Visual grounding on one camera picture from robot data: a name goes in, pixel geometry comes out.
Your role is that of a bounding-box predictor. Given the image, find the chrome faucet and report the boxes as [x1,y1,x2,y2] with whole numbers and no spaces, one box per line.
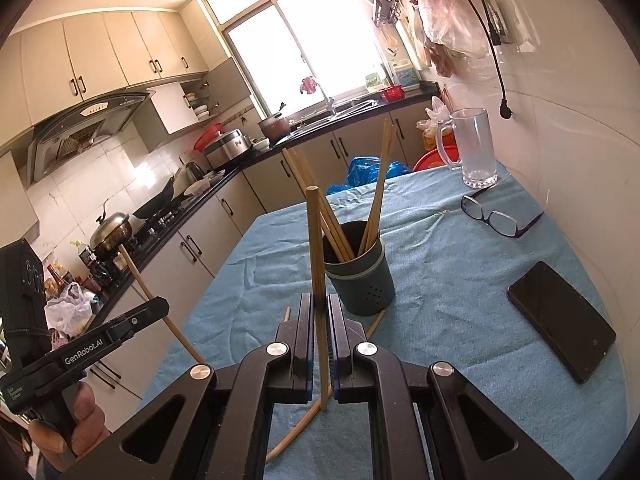
[320,77,342,116]

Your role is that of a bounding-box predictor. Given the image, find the white plastic bag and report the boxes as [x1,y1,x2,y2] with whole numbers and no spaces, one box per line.
[45,282,96,338]

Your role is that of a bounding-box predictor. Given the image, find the clear plastic bag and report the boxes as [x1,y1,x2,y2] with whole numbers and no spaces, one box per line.
[417,97,456,151]

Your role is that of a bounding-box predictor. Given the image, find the black smartphone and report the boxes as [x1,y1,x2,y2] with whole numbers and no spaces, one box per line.
[507,261,617,385]

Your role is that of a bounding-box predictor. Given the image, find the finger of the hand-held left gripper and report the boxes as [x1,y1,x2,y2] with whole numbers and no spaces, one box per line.
[107,296,170,342]

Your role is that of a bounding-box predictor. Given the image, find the brown cooking pot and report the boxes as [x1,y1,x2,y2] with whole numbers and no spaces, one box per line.
[257,114,293,146]

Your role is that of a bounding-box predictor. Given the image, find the black range hood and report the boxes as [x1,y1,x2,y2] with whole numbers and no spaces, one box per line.
[27,87,156,186]

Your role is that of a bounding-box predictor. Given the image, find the hanging plastic bags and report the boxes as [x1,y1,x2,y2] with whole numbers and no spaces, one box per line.
[415,0,491,78]

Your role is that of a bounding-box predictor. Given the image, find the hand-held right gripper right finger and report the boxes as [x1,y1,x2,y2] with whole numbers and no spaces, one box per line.
[326,294,576,480]

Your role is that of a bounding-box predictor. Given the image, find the blue towel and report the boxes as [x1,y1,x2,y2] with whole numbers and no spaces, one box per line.
[142,160,628,480]

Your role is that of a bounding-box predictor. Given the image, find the wall knife rack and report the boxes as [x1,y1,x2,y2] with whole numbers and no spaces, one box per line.
[371,0,406,28]

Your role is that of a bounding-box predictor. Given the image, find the red plastic basin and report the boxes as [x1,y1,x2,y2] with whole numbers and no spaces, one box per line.
[412,145,461,173]

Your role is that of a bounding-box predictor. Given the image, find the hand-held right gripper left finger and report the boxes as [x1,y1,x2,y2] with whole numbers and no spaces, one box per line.
[60,294,316,480]

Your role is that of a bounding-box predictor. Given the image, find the steel pot with lid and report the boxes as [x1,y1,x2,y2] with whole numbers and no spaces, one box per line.
[90,202,134,261]

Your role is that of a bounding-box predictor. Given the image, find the person's left hand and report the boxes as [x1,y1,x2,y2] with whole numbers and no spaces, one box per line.
[27,382,112,474]

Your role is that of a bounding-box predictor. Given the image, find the dark grey utensil holder cup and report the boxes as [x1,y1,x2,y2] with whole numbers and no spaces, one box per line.
[321,220,396,317]

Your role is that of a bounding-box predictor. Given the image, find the black wok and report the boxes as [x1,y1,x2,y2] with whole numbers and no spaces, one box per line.
[132,175,190,220]

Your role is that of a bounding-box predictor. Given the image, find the kitchen window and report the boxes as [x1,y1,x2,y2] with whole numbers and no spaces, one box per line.
[200,0,396,116]

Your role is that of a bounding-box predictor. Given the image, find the white detergent container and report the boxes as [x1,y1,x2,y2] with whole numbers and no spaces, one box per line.
[395,57,421,92]

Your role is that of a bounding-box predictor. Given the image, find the clear glass mug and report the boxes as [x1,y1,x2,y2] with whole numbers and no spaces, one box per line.
[435,107,499,188]

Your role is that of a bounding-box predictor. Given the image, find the silver rice cooker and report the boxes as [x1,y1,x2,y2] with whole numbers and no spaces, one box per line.
[202,129,253,168]

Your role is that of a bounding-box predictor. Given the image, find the open wall shelf cabinet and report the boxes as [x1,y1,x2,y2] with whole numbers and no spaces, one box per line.
[150,57,253,136]

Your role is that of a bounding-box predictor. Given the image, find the black cable with plug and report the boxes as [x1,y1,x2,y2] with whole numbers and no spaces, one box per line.
[457,0,514,121]

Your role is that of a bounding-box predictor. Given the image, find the beige upper kitchen cabinets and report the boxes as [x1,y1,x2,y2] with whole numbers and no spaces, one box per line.
[0,10,211,146]

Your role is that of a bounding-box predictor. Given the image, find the red round lid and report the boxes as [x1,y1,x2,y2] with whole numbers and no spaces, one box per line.
[194,122,223,153]

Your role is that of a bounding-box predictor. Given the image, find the blue plastic bag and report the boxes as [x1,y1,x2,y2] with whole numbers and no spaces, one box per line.
[327,156,411,196]

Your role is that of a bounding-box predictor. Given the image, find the purple framed eyeglasses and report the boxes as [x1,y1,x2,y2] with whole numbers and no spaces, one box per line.
[460,192,545,239]

